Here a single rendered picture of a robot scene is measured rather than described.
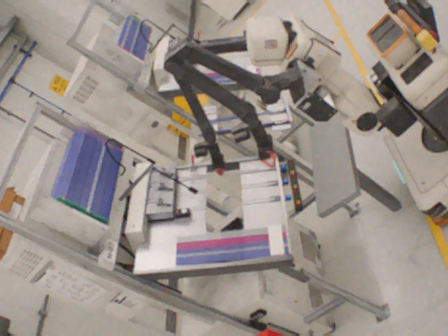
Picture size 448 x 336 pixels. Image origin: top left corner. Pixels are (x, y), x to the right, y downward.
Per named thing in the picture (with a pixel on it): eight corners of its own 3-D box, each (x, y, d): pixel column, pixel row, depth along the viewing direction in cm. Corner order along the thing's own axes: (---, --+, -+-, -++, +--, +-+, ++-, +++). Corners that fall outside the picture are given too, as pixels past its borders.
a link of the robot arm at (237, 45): (165, 49, 209) (167, 44, 218) (170, 78, 215) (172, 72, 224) (264, 36, 206) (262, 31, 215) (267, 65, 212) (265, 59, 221)
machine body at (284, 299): (322, 236, 300) (251, 195, 274) (341, 332, 248) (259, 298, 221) (254, 282, 333) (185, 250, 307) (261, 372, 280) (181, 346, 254)
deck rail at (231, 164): (277, 162, 258) (276, 153, 254) (277, 164, 256) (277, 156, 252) (149, 177, 264) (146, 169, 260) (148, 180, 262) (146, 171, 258)
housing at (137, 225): (156, 180, 263) (150, 161, 253) (148, 250, 226) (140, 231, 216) (142, 182, 263) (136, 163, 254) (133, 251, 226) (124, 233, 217)
